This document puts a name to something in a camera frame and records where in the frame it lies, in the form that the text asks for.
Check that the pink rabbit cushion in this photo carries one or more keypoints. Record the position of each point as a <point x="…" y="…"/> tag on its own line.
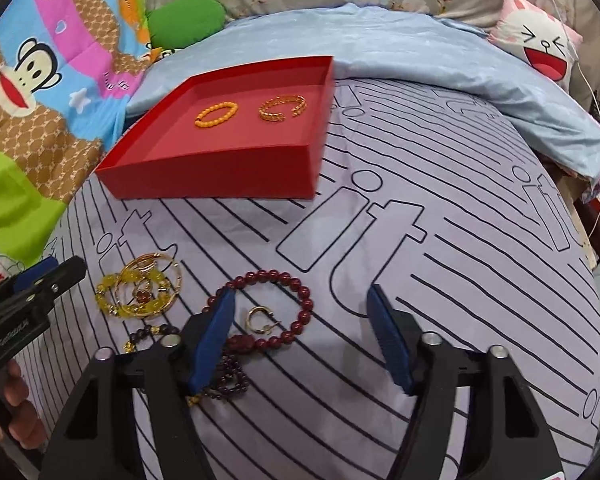
<point x="540" y="45"/>

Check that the light blue quilt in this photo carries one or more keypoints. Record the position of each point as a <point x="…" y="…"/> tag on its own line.
<point x="380" y="45"/>

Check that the thin gold bangle with charm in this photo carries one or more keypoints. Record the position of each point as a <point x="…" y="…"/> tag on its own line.
<point x="147" y="261"/>

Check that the person's left hand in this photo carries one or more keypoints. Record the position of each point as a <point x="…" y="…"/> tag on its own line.
<point x="22" y="410"/>

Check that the green pillow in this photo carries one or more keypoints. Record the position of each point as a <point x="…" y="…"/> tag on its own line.
<point x="185" y="20"/>

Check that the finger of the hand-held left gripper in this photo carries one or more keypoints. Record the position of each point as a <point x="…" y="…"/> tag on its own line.
<point x="37" y="272"/>
<point x="62" y="276"/>

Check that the colourful cartoon monkey blanket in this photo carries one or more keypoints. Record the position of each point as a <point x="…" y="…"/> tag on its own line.
<point x="55" y="110"/>

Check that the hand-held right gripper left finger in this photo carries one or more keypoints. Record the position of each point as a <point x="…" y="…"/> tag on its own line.
<point x="214" y="342"/>

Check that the gold hoop earring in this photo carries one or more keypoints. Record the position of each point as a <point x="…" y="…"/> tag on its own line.
<point x="250" y="320"/>

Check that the dark maroon cloth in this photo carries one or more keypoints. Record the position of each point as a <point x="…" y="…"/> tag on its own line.
<point x="597" y="227"/>

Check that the lilac striped bed sheet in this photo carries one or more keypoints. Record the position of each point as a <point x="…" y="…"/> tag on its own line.
<point x="430" y="220"/>

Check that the red shallow box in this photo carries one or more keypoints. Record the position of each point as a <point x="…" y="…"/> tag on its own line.
<point x="230" y="170"/>

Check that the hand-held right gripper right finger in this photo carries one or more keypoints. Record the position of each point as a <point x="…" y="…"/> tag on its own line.
<point x="387" y="342"/>

